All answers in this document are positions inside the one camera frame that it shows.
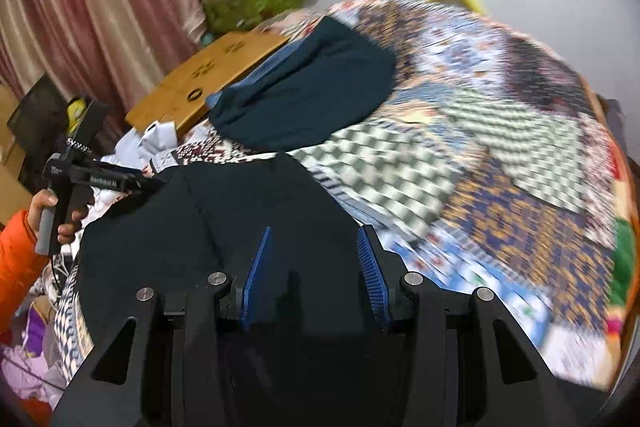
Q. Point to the yellow printed item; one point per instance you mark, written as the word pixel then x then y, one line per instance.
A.
pixel 75 112

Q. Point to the folded blue jeans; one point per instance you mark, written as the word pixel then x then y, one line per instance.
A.
pixel 265 67

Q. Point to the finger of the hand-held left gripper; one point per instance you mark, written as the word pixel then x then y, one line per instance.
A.
pixel 150 183

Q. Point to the white crumpled cloth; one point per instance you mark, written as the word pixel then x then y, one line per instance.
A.
pixel 155 137

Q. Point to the black box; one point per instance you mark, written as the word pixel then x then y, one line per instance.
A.
pixel 37 122

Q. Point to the folded dark teal garment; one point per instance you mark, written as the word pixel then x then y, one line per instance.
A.
pixel 310 92

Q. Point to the purple cloth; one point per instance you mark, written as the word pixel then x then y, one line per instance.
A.
pixel 30 332

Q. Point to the striped pink curtain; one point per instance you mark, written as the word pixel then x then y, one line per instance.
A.
pixel 100 7

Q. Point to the green laundry basket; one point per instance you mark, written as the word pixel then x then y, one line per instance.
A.
pixel 250 4

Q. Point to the person's left hand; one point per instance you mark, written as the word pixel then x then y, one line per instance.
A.
pixel 37 212

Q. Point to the black pants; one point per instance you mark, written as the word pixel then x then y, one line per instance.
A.
pixel 200 217

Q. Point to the person's left forearm orange sleeve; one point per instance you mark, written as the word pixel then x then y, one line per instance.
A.
pixel 17 272

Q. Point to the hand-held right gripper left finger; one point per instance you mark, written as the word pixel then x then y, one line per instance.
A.
pixel 257 277

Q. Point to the cardboard box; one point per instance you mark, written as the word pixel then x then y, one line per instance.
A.
pixel 10 197

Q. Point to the patchwork printed blanket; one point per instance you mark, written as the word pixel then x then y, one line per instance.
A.
pixel 500 157

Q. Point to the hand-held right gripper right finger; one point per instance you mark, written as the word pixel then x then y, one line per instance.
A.
pixel 372 277

